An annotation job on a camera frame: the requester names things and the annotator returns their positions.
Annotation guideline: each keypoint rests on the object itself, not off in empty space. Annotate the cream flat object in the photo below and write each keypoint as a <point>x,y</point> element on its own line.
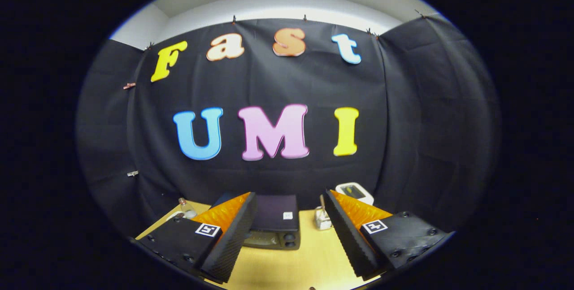
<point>175,215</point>

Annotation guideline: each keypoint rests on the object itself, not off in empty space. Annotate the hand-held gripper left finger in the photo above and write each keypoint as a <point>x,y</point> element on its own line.
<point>228,240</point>

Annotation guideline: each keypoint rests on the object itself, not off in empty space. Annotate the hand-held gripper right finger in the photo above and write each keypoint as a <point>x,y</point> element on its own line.
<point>350,240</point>

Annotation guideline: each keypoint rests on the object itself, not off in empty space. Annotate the wooden utensil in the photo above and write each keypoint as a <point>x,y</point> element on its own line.
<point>322,201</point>

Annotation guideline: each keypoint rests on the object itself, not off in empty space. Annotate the clear plastic bottle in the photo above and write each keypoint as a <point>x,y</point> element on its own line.
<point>187,209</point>

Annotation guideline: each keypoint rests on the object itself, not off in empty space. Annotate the silver cloth clip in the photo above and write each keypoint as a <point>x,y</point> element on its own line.
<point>132,173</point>

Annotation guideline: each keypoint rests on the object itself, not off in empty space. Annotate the black toaster oven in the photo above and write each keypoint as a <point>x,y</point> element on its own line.
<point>276,218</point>

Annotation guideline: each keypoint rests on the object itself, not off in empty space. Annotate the white bread toaster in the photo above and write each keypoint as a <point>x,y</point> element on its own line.
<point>355,191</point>

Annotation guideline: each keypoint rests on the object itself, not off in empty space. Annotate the row of black cloth clips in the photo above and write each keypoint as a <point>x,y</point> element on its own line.
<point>233,20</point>

